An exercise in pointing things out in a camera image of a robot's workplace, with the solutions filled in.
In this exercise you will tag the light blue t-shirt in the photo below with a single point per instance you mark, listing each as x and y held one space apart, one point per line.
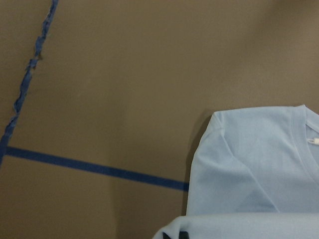
254 175

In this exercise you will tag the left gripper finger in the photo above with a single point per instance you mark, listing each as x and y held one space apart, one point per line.
165 236

